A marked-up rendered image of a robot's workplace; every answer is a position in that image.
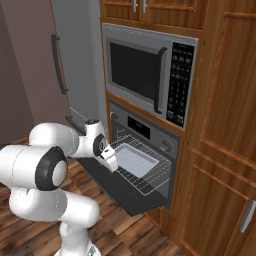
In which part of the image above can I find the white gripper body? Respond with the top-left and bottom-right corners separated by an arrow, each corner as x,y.
101,150 -> 120,173

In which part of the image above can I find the black oven door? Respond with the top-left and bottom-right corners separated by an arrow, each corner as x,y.
77,155 -> 173,217

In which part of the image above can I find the silver built-in oven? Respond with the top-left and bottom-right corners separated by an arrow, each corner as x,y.
107,98 -> 182,212

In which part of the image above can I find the microwave door with dark window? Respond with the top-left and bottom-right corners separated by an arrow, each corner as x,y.
104,36 -> 169,116

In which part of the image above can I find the silver microwave oven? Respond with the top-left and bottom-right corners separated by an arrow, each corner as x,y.
101,22 -> 200,131

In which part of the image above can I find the low wooden cupboard door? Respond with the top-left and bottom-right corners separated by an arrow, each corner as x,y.
179,145 -> 256,256

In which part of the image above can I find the tall wooden cupboard door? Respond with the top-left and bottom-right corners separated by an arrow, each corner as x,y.
199,12 -> 256,169

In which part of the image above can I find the narrow wooden cupboard door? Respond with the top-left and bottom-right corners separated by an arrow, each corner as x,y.
99,0 -> 141,22

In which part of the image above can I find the wide wooden cupboard door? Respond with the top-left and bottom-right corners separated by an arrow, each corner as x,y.
139,0 -> 210,32

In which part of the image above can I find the pale grey baking tray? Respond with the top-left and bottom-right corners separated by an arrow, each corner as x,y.
112,142 -> 161,180

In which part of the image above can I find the grey fridge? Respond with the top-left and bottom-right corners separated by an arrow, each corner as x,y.
0,0 -> 109,146

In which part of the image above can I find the wire oven rack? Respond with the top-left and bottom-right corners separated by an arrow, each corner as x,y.
109,134 -> 173,197

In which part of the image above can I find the short black fridge handle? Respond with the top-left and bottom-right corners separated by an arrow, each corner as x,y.
65,114 -> 88,136

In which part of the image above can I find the black microwave door handle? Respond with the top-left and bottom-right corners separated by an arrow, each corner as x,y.
153,46 -> 169,116

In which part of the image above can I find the long black fridge handle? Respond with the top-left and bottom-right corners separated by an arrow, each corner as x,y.
50,33 -> 70,96

